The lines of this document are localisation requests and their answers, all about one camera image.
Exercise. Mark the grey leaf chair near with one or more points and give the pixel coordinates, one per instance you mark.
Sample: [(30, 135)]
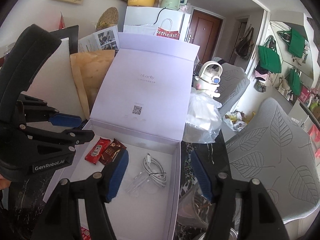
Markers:
[(275, 150)]

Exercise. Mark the person left hand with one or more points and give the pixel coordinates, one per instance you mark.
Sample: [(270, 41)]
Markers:
[(4, 183)]

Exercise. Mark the grey chair far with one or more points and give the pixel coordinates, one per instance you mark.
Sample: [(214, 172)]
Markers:
[(233, 84)]

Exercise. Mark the white fridge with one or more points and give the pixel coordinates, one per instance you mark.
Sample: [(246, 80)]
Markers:
[(157, 22)]

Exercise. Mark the metal bowl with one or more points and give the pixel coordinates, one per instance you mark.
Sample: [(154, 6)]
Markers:
[(230, 233)]

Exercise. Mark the brown chocolate packet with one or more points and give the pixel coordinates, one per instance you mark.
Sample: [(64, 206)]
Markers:
[(110, 153)]

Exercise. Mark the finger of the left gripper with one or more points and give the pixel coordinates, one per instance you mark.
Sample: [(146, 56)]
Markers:
[(36, 138), (37, 110)]

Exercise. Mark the red text snack packet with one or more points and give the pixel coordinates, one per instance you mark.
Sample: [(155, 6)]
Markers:
[(85, 233)]

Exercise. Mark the white baby bottle device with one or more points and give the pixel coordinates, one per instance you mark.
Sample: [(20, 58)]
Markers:
[(208, 78)]

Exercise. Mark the clear glass measuring jug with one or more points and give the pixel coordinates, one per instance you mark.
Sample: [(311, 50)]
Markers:
[(194, 210)]

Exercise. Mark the brown paper envelope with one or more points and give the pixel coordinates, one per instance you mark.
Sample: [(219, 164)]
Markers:
[(89, 70)]

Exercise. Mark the lilac gift box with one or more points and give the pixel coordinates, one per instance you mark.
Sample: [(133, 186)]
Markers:
[(143, 103)]

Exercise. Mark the clear acrylic stand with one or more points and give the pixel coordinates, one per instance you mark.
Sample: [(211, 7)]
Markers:
[(140, 185)]

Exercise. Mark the dark hanging handbag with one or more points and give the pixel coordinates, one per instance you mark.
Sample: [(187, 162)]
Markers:
[(244, 48)]

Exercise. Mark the brown entrance door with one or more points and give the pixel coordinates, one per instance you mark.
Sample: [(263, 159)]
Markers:
[(204, 31)]

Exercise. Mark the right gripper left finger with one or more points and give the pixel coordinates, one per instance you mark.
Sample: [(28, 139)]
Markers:
[(61, 216)]

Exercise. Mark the green tote bag left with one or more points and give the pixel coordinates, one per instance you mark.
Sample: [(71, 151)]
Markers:
[(269, 58)]

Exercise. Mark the red ketchup sachet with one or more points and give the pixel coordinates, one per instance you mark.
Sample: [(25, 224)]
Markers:
[(95, 153)]

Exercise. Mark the white plastic bag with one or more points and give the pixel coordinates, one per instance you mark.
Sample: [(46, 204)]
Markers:
[(203, 121)]

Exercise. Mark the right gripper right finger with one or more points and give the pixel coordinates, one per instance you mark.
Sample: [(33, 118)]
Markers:
[(259, 217)]

